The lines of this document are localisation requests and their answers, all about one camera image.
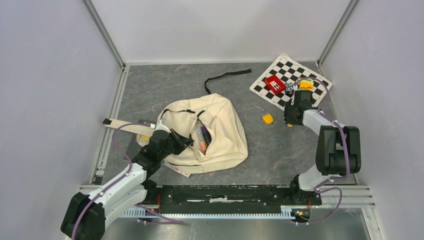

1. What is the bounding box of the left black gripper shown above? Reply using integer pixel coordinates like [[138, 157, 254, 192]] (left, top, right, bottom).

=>
[[158, 128, 194, 161]]

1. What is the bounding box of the grey orange highlighter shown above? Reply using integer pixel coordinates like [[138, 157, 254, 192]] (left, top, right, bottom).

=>
[[195, 127, 208, 153]]

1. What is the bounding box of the purple black highlighter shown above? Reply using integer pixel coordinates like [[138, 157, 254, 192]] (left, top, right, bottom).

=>
[[200, 126, 212, 146]]

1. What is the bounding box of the cream canvas backpack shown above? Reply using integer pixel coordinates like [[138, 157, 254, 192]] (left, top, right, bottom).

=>
[[103, 78, 248, 177]]

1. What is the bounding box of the yellow highlighter cap piece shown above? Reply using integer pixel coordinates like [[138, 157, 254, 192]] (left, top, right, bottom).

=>
[[261, 113, 274, 125]]

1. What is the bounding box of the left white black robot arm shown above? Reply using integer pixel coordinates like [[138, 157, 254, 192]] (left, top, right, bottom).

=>
[[60, 129, 194, 240]]

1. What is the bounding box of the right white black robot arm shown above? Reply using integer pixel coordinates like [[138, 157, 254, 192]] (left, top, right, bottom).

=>
[[284, 90, 362, 204]]

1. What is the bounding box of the green orange toy block stack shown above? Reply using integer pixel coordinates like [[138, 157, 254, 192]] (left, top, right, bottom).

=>
[[298, 79, 314, 91]]

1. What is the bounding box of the blue owl toy figure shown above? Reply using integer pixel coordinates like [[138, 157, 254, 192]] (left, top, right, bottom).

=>
[[285, 82, 294, 96]]

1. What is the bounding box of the floral cover book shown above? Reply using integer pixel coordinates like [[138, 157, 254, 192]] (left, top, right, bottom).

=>
[[164, 162, 191, 178]]

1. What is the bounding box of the black white checkerboard mat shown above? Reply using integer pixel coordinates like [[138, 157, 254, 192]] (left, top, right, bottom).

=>
[[249, 53, 333, 111]]

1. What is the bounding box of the red toy block house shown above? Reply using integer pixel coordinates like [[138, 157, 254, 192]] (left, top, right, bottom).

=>
[[264, 74, 286, 95]]

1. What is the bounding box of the black dark book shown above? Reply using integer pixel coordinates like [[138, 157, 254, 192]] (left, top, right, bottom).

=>
[[126, 119, 156, 159]]

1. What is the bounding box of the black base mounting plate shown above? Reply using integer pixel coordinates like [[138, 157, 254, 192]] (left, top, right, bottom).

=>
[[140, 185, 322, 214]]

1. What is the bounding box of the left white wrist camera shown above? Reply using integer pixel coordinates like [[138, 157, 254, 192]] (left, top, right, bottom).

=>
[[150, 118, 171, 133]]

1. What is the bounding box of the white slotted cable duct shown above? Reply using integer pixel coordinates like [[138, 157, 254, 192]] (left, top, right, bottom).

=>
[[120, 206, 310, 220]]

